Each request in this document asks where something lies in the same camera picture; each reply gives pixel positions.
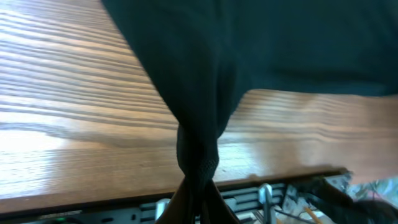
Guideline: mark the left grey rail clamp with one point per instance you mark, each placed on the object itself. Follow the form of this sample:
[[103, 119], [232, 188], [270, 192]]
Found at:
[[160, 207]]

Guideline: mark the grey rail clamp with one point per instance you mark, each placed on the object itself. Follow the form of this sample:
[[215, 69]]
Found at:
[[160, 207], [265, 198]]

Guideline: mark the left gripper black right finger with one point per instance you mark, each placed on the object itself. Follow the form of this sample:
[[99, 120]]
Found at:
[[214, 209]]

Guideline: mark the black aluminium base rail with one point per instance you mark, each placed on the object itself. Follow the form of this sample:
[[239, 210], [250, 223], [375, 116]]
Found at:
[[242, 199]]

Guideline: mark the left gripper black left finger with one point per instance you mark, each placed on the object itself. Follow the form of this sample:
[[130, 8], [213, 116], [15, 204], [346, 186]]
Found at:
[[183, 206]]

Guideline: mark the right grey rail clamp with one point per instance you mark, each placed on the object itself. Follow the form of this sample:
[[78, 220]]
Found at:
[[265, 198]]

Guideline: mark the black t-shirt with logo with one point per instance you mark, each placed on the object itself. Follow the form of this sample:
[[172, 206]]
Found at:
[[204, 55]]

